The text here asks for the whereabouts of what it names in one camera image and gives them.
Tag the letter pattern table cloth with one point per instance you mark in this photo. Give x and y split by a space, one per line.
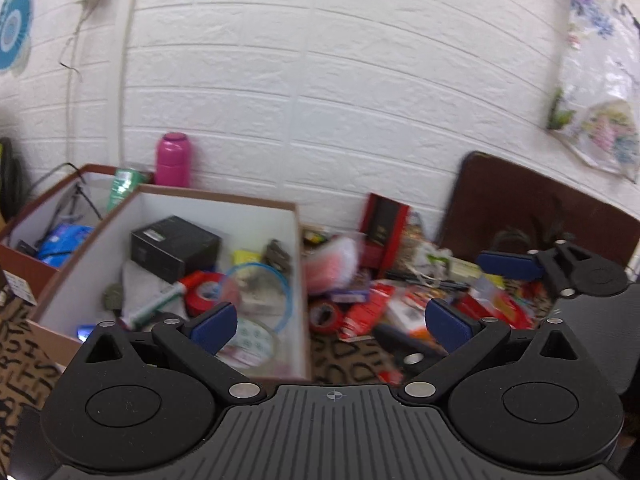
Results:
28 375

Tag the open red jewelry box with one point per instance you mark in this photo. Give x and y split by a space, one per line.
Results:
382 224

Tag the brown cardboard storage box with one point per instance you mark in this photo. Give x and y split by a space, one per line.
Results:
100 282

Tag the pink plastic bag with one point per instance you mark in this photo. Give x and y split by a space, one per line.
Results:
332 266

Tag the red tape roll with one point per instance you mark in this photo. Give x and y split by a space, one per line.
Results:
325 318

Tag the black small box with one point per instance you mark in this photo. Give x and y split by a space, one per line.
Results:
174 248

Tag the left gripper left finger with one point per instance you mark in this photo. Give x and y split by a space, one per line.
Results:
136 401

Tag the floral plastic wall bag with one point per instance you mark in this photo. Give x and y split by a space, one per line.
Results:
595 109

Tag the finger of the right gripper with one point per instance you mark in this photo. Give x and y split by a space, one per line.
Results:
567 270

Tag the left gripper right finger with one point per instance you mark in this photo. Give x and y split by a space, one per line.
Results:
530 400

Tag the green white marker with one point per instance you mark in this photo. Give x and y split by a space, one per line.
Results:
141 314

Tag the blue round wall fan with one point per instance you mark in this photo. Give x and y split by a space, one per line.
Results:
16 23

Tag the white drawstring pouch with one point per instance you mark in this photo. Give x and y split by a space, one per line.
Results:
432 261

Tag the green can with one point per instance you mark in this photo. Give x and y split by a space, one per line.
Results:
124 182

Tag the large red flat box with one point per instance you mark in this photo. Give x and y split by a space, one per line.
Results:
499 305

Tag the blue plastic packet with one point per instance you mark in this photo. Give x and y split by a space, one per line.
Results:
62 243

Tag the dark brown board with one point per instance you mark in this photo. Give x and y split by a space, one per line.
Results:
492 195

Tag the blue ring hoop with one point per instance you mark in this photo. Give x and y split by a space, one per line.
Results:
258 293

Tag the black marker blue band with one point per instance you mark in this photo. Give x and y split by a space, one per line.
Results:
412 356

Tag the red snack packet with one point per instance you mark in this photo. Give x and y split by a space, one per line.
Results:
361 318

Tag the clear tape roll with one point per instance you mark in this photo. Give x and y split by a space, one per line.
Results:
254 345

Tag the pink thermos bottle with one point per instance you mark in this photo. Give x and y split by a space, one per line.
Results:
173 160

